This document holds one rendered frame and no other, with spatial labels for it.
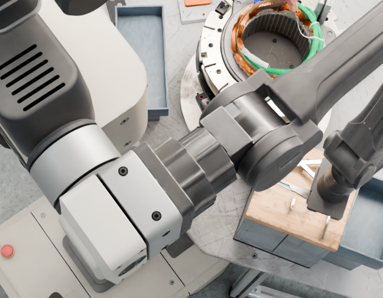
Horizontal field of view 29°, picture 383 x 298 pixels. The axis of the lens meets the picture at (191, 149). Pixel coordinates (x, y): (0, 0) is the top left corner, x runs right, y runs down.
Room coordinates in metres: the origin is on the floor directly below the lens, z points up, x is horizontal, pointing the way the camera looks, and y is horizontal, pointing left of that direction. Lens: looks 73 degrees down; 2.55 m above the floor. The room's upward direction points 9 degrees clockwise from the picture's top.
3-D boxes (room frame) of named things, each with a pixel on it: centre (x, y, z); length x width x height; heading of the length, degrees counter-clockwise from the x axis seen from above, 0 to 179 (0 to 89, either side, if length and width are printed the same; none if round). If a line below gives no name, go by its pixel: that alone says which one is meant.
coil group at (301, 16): (0.79, -0.17, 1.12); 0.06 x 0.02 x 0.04; 78
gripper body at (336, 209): (0.37, -0.26, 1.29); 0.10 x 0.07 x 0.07; 169
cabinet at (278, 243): (0.42, -0.25, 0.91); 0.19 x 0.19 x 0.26; 78
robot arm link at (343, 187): (0.38, -0.27, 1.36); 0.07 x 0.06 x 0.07; 136
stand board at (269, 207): (0.42, -0.25, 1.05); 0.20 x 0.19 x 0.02; 78
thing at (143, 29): (0.66, 0.14, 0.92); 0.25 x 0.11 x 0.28; 12
